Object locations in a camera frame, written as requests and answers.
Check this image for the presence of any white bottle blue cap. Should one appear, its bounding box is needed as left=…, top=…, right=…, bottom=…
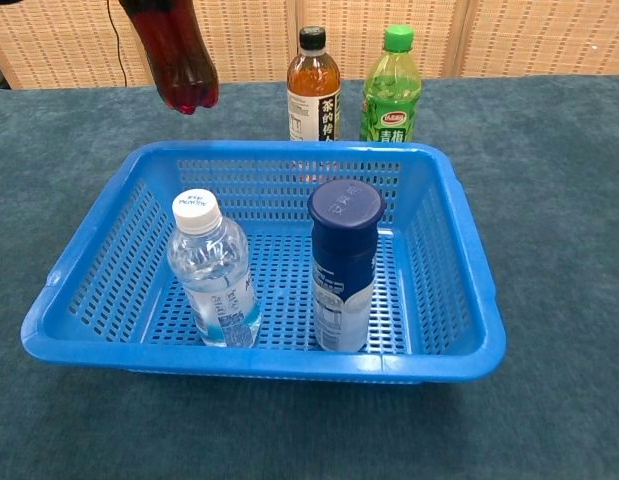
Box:
left=307, top=178, right=388, bottom=354

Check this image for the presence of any clear water bottle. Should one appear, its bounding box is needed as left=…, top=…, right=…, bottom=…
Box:
left=166, top=188, right=263, bottom=349

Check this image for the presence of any black cap tea bottle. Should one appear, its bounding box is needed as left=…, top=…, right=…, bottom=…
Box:
left=286, top=25, right=342, bottom=142

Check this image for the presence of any green cap drink bottle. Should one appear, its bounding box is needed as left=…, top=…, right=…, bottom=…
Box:
left=359, top=24, right=423, bottom=143

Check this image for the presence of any red cap cola bottle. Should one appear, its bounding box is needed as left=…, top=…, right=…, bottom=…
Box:
left=118, top=0, right=221, bottom=116

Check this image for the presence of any blue plastic basket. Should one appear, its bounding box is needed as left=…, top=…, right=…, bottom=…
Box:
left=20, top=140, right=508, bottom=385

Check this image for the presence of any teal table mat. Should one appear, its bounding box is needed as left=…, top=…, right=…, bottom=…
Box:
left=0, top=74, right=619, bottom=480

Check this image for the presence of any bamboo folding screen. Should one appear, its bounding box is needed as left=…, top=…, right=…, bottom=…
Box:
left=0, top=0, right=619, bottom=91

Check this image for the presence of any thin black hanging cable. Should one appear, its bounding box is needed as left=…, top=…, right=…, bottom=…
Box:
left=106, top=0, right=130, bottom=87

